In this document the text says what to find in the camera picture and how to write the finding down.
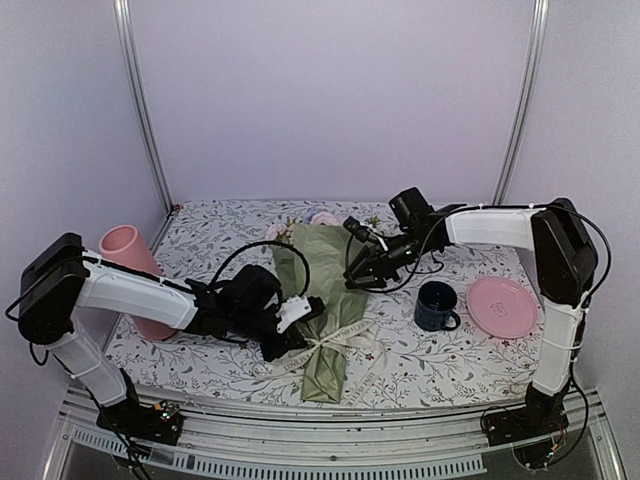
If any aluminium frame post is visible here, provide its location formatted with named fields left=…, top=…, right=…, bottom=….
left=492, top=0, right=550, bottom=205
left=113, top=0, right=174, bottom=214

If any right aluminium frame post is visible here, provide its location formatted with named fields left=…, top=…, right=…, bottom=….
left=492, top=0, right=550, bottom=205

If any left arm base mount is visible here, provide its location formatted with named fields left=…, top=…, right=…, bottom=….
left=96, top=393, right=184, bottom=446

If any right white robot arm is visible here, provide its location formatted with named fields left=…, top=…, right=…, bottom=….
left=343, top=187, right=599, bottom=436

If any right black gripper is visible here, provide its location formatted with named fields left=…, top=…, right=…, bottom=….
left=344, top=229, right=435, bottom=290

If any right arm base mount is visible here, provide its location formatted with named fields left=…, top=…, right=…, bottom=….
left=480, top=406, right=569, bottom=470

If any left aluminium frame post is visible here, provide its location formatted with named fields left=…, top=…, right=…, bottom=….
left=113, top=0, right=174, bottom=214

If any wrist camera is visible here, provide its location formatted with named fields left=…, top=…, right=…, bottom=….
left=276, top=296, right=325, bottom=334
left=343, top=216, right=389, bottom=253

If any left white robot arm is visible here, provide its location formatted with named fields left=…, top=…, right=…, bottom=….
left=5, top=233, right=323, bottom=434

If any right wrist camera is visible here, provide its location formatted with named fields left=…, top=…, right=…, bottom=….
left=343, top=216, right=389, bottom=253

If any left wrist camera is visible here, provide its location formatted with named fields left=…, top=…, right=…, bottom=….
left=276, top=296, right=325, bottom=334

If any aluminium front rail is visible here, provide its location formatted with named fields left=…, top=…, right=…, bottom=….
left=47, top=384, right=621, bottom=480

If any cream printed ribbon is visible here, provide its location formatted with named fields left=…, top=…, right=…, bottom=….
left=255, top=319, right=387, bottom=406

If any pink plate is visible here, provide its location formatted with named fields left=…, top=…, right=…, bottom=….
left=466, top=277, right=538, bottom=339

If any green paper bouquet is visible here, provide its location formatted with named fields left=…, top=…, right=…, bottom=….
left=265, top=215, right=373, bottom=392

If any floral patterned table mat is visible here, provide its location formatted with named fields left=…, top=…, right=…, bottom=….
left=106, top=200, right=542, bottom=409

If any pink cylindrical vase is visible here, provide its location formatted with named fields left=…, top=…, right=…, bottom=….
left=98, top=224, right=179, bottom=342

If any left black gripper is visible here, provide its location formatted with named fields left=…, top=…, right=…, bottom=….
left=230, top=304, right=308, bottom=364

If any dark blue mug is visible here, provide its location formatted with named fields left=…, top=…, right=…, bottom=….
left=413, top=281, right=461, bottom=332

